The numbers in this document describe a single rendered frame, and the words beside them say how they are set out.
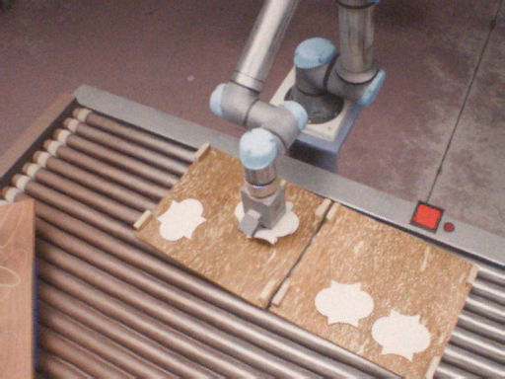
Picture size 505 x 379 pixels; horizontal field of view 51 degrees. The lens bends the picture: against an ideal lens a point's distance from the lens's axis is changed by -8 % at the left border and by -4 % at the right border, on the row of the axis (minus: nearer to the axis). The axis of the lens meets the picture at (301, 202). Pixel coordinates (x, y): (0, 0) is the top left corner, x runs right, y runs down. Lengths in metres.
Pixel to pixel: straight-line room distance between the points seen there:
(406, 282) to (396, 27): 2.42
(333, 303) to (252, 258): 0.24
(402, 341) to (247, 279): 0.40
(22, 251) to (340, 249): 0.79
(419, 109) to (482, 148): 0.41
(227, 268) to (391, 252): 0.41
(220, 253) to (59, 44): 2.61
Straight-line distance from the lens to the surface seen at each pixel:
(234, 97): 1.25
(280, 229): 1.37
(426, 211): 1.50
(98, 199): 1.61
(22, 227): 1.49
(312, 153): 1.81
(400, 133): 2.91
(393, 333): 1.31
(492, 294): 1.44
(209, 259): 1.40
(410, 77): 3.23
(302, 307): 1.33
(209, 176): 1.55
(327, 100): 1.68
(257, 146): 1.13
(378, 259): 1.39
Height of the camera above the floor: 2.15
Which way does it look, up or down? 56 degrees down
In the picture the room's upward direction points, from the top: 1 degrees counter-clockwise
